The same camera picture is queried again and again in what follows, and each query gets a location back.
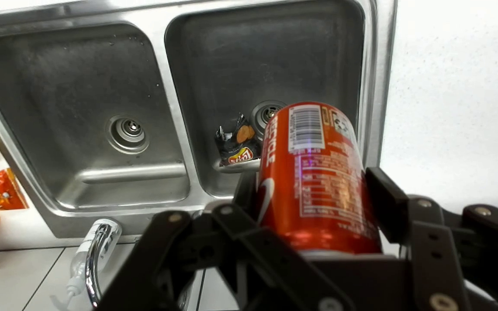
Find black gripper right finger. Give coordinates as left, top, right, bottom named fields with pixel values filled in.
left=364, top=168, right=498, bottom=311

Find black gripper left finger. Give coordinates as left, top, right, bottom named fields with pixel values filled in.
left=93, top=183, right=347, bottom=311

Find red soda can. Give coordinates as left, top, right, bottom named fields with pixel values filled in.
left=255, top=102, right=381, bottom=257

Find stainless steel double sink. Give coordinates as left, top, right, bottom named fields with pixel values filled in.
left=0, top=0, right=397, bottom=238

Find chrome faucet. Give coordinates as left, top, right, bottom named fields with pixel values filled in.
left=67, top=218, right=122, bottom=307

